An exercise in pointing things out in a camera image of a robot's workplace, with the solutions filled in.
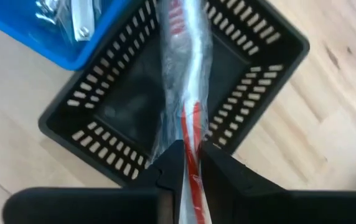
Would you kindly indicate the blue slotted plastic basket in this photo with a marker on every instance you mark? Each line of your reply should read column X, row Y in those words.
column 13, row 21

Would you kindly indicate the white item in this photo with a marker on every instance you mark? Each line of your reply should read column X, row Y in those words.
column 84, row 21

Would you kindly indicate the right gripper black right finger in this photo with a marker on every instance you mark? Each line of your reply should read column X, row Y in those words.
column 224, row 177

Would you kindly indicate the black slotted plastic basket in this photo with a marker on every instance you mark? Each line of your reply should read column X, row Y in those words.
column 119, row 102

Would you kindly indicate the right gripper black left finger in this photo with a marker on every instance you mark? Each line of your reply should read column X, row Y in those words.
column 171, row 168

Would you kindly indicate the red white toothbrush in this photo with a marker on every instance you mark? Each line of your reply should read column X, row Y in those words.
column 188, row 77

